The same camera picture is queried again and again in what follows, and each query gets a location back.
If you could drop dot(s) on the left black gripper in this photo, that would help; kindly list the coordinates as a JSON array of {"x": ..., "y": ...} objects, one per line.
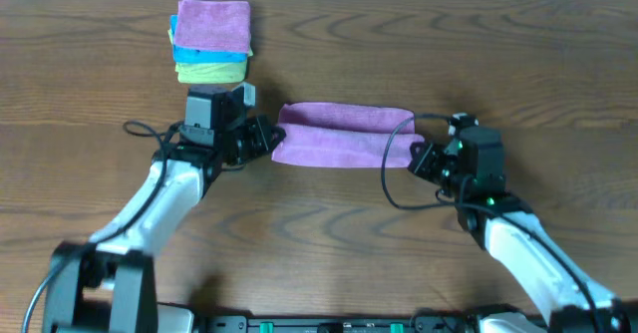
[{"x": 257, "y": 138}]

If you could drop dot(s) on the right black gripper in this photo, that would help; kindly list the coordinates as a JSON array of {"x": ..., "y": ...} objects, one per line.
[{"x": 421, "y": 164}]

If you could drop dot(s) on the purple microfiber cloth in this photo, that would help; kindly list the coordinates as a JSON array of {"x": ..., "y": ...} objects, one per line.
[{"x": 336, "y": 135}]

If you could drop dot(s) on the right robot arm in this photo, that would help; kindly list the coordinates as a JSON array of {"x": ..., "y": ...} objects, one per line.
[{"x": 469, "y": 170}]

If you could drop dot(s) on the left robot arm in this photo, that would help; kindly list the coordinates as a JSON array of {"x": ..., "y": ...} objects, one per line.
[{"x": 108, "y": 284}]

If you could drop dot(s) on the folded green cloth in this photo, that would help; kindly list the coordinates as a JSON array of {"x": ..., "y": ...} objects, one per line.
[{"x": 212, "y": 73}]

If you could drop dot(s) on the folded blue cloth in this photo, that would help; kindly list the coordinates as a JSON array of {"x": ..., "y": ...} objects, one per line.
[{"x": 192, "y": 56}]

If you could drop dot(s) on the folded purple cloth on stack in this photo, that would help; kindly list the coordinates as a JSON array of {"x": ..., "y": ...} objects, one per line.
[{"x": 217, "y": 26}]

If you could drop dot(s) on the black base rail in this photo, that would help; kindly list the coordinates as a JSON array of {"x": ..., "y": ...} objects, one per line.
[{"x": 329, "y": 323}]

